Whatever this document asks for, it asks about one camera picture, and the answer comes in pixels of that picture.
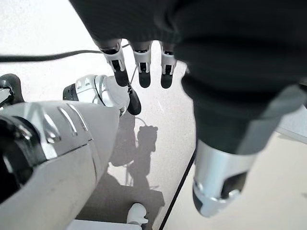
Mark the white blue medical cart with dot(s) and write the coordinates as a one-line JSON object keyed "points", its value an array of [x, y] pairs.
{"points": [[136, 213]]}

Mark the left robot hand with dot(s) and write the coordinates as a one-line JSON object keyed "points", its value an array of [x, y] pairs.
{"points": [[216, 36]]}

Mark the silver left robot leg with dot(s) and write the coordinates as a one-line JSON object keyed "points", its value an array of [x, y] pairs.
{"points": [[60, 143]]}

